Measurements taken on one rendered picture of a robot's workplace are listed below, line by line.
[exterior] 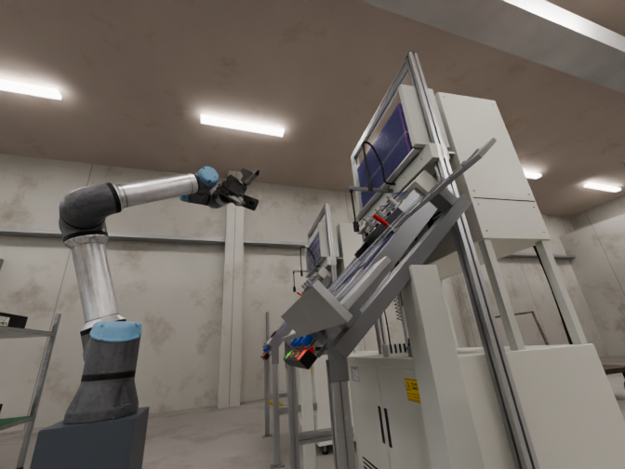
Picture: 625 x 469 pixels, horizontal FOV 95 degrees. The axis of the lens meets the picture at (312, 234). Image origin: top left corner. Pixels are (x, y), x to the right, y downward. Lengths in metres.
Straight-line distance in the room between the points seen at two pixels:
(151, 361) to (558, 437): 4.70
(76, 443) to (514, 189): 1.59
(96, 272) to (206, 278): 4.16
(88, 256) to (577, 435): 1.56
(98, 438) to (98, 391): 0.10
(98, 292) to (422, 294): 0.92
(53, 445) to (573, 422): 1.35
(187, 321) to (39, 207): 2.89
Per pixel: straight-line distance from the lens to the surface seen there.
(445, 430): 0.61
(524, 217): 1.40
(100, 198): 1.05
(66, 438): 0.92
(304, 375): 1.88
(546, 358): 1.24
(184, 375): 5.08
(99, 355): 0.94
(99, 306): 1.09
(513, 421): 1.07
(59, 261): 5.72
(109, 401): 0.92
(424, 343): 0.60
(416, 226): 1.06
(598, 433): 1.35
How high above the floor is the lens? 0.67
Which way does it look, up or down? 22 degrees up
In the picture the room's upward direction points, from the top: 4 degrees counter-clockwise
